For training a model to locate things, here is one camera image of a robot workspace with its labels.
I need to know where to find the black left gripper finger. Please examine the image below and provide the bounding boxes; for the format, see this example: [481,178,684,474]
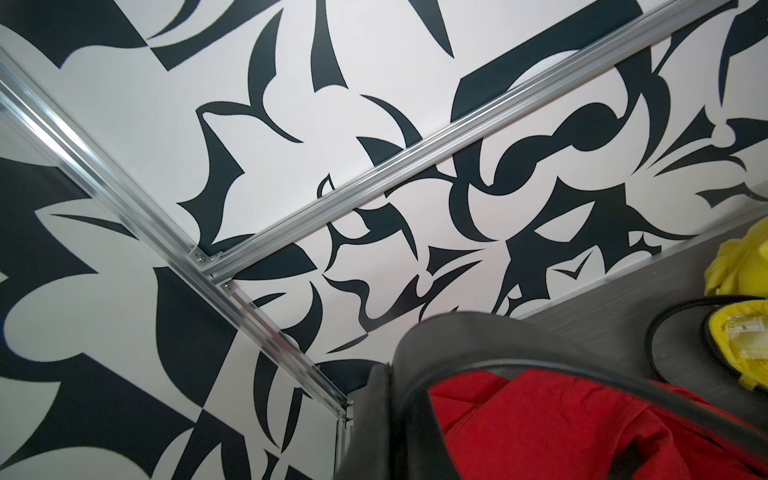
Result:
[335,365,394,480]

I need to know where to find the black belt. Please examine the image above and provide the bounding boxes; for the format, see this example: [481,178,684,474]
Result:
[643,295,767,404]
[390,312,767,479]

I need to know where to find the red trousers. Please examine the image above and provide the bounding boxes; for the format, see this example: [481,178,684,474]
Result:
[430,370,767,479]

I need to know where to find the yellow trousers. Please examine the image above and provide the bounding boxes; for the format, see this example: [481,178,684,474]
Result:
[705,219,767,391]

